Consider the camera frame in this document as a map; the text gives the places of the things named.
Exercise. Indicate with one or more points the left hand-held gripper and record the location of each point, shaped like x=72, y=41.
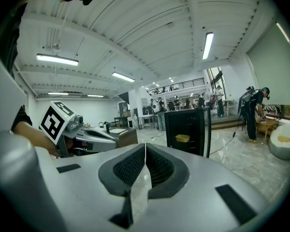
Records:
x=54, y=122

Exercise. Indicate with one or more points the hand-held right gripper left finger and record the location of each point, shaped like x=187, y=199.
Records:
x=87, y=190

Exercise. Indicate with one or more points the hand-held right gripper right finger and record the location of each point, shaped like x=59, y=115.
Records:
x=195, y=202

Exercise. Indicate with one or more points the yellow plastic tray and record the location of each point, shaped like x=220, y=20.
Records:
x=182, y=138

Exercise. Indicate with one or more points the black cabinet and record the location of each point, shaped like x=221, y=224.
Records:
x=183, y=122

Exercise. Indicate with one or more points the person's left forearm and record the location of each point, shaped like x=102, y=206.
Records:
x=31, y=134

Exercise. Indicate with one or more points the black faucet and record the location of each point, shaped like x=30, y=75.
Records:
x=107, y=128

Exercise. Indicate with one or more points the white sink basin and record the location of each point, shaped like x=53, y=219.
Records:
x=119, y=131

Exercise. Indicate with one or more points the white ceiling tube light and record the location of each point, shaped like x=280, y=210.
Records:
x=207, y=45
x=58, y=93
x=123, y=76
x=58, y=59
x=95, y=95

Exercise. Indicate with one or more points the black staircase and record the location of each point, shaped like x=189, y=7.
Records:
x=124, y=97

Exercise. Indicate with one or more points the black mezzanine railing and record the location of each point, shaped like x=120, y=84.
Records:
x=183, y=83

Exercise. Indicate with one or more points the small wooden table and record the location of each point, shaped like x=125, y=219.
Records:
x=268, y=124

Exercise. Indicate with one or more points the yellow seat cushion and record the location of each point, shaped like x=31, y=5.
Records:
x=284, y=139

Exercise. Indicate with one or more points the zebra striped chair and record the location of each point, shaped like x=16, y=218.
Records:
x=273, y=110

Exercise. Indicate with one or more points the person's black shirt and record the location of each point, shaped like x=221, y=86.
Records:
x=7, y=40

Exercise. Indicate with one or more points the grey roller blind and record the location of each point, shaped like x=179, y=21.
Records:
x=275, y=76

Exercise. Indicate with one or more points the metal frame sink stand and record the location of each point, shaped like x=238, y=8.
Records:
x=148, y=110

